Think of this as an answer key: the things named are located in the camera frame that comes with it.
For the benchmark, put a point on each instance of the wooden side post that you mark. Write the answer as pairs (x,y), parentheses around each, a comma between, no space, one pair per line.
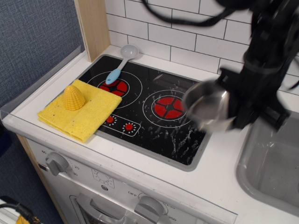
(93,23)

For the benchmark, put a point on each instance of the grey left oven knob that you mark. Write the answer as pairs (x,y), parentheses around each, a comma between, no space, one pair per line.
(56,163)

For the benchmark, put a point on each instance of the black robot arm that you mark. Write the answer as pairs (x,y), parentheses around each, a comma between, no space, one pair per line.
(273,46)

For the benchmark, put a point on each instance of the stainless steel pot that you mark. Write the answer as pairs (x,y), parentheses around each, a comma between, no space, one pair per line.
(207,104)

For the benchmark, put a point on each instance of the grey oven knob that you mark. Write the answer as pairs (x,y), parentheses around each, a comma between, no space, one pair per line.
(56,163)
(149,209)

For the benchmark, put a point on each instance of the yellow folded cloth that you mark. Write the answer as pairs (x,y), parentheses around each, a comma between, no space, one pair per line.
(82,123)

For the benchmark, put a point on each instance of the yellow toy corn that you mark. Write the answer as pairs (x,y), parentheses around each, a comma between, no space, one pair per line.
(73,98)

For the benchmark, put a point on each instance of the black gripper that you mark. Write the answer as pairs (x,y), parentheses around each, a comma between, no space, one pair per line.
(252,96)

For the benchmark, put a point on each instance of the black toy stovetop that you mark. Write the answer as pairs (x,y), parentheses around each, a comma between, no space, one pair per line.
(151,118)

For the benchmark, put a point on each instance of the white toy oven front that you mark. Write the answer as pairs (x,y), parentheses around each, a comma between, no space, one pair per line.
(88,196)

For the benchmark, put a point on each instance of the grey right oven knob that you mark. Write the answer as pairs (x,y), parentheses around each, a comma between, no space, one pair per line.
(149,209)

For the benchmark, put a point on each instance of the grey sink basin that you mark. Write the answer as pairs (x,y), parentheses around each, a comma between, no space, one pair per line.
(268,168)

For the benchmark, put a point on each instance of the white spoon blue handle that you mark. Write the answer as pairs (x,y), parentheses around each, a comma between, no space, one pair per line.
(128,52)

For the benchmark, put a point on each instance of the yellow black object bottom left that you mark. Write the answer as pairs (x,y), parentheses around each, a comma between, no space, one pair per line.
(26,216)

